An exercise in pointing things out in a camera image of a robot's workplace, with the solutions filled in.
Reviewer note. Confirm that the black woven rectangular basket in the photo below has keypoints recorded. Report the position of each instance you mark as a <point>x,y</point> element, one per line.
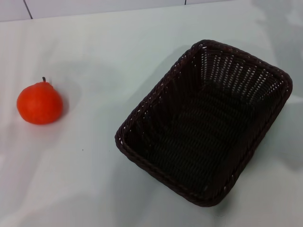
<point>203,146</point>

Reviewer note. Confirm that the white tablecloth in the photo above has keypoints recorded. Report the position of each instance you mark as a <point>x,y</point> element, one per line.
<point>94,71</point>

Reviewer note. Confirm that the orange-red pear with stem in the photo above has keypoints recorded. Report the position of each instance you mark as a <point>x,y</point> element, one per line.
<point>39,104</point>

